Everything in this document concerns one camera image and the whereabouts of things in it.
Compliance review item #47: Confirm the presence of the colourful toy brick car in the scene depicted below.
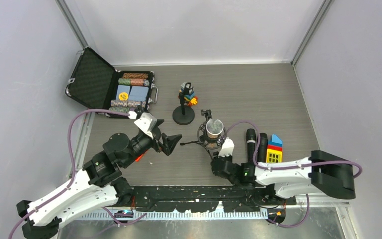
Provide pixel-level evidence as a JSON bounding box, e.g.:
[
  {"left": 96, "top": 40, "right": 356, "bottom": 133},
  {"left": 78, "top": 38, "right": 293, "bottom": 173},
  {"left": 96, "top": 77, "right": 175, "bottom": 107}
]
[{"left": 179, "top": 82, "right": 198, "bottom": 106}]

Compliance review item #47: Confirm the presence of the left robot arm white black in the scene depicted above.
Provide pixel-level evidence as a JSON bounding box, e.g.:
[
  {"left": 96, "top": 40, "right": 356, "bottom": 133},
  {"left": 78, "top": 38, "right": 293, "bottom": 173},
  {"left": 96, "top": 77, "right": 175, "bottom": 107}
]
[{"left": 17, "top": 116, "right": 182, "bottom": 239}]

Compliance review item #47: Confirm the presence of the black handheld microphone front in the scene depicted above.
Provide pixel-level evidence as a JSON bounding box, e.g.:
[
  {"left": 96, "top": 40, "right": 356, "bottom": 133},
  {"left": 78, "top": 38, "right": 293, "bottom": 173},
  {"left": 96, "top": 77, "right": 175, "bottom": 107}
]
[{"left": 257, "top": 133, "right": 269, "bottom": 163}]

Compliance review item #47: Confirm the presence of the black tripod stand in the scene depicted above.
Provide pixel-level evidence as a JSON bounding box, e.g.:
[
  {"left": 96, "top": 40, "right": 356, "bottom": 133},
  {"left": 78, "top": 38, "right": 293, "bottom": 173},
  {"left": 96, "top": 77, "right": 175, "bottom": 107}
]
[{"left": 180, "top": 140, "right": 214, "bottom": 161}]

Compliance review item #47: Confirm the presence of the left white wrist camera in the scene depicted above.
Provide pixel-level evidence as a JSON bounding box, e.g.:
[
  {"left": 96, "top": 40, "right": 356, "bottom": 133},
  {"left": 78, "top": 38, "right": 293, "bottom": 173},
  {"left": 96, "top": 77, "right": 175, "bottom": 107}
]
[{"left": 134, "top": 112, "right": 157, "bottom": 139}]

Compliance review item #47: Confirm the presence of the black microphone stand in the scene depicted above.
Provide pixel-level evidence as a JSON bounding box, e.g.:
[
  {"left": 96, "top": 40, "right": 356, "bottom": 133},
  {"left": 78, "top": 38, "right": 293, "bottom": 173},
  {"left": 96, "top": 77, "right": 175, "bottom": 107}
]
[{"left": 172, "top": 91, "right": 195, "bottom": 125}]

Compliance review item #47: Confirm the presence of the glitter condenser microphone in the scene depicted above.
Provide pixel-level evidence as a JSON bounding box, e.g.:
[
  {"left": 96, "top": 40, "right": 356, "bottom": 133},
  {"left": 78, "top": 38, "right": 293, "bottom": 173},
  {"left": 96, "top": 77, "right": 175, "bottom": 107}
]
[{"left": 197, "top": 109, "right": 226, "bottom": 150}]

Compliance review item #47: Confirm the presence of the black poker chip case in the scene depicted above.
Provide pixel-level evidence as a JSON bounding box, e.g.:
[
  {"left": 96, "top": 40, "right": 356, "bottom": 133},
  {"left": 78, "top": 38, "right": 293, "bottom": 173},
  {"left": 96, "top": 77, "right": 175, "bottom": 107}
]
[{"left": 65, "top": 47, "right": 158, "bottom": 113}]

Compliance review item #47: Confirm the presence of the yellow perforated block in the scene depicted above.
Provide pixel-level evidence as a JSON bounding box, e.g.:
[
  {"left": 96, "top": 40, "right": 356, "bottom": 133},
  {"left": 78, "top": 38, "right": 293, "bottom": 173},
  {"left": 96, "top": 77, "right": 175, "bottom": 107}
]
[{"left": 266, "top": 148, "right": 282, "bottom": 163}]

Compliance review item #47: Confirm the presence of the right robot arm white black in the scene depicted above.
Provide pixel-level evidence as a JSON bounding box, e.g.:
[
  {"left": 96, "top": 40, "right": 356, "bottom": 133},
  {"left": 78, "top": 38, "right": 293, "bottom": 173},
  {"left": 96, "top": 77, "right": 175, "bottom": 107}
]
[{"left": 211, "top": 150, "right": 356, "bottom": 205}]

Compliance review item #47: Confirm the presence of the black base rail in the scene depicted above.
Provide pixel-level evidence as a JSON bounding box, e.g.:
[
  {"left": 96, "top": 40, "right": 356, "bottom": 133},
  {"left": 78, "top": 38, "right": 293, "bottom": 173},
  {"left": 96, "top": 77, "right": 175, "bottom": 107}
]
[{"left": 115, "top": 186, "right": 296, "bottom": 213}]

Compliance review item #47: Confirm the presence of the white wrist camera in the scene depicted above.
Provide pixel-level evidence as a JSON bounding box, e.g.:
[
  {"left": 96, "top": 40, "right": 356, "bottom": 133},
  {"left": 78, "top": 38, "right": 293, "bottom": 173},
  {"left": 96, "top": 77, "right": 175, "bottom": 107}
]
[
  {"left": 218, "top": 137, "right": 235, "bottom": 157},
  {"left": 134, "top": 112, "right": 157, "bottom": 139}
]

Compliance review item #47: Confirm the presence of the black tall microphone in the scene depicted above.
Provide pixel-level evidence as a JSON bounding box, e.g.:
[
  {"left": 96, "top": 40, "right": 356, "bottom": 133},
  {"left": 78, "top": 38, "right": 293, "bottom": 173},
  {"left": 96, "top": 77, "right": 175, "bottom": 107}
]
[{"left": 246, "top": 128, "right": 257, "bottom": 163}]

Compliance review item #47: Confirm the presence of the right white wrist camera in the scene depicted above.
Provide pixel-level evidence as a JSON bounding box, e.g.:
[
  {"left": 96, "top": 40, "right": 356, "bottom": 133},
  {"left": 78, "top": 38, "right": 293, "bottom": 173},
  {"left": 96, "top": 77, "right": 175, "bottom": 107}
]
[{"left": 218, "top": 137, "right": 235, "bottom": 157}]

